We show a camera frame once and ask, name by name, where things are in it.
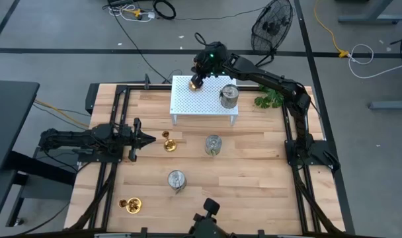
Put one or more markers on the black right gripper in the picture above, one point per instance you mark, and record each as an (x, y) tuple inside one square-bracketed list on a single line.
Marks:
[(210, 59)]

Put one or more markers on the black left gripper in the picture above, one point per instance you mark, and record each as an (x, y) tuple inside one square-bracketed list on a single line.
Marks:
[(135, 139)]

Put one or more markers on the short brass candlestick holder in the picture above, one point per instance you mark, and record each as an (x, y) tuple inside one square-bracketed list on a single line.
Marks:
[(170, 145), (134, 205)]

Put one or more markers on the tall brass candlestick holder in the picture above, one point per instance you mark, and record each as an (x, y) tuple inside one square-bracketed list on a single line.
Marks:
[(193, 87)]

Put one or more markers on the silver scented candle tin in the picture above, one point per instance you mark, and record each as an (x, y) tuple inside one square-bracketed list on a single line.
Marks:
[(213, 143), (176, 180), (229, 97)]

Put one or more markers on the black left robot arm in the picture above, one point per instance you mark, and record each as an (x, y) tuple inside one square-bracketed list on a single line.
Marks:
[(72, 139)]

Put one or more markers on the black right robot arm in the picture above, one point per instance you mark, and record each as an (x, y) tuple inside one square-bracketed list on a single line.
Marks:
[(270, 77)]

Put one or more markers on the white perforated metal shelf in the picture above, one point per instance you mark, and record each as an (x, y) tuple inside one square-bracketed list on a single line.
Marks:
[(194, 102)]

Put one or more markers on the black floor fan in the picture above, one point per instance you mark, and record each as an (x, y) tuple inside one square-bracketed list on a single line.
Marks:
[(270, 26)]

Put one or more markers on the green potted plant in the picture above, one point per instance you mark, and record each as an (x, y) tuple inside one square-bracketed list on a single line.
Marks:
[(268, 100)]

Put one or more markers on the white power adapter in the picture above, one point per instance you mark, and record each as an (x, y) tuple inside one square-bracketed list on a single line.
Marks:
[(151, 15)]

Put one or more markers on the yellow power plug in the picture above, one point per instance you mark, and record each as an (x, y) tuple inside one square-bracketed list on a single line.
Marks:
[(137, 13)]

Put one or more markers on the silver metal bar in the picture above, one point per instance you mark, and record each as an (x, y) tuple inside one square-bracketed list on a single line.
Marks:
[(290, 236), (111, 236)]

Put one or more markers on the black power strip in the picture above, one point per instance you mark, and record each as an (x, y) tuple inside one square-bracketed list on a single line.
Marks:
[(120, 2)]

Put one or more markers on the dark grey desk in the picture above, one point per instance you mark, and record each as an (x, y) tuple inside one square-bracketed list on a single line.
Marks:
[(9, 125)]

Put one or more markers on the grey desk leg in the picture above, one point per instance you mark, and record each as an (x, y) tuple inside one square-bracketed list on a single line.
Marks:
[(369, 20)]

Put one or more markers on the grey desk foot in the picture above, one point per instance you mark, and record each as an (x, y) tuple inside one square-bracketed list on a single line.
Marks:
[(392, 105)]

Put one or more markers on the black clamp bracket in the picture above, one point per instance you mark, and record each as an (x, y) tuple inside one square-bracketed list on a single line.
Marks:
[(147, 82)]

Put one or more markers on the black aluminium table frame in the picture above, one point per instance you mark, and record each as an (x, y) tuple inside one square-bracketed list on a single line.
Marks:
[(300, 198)]

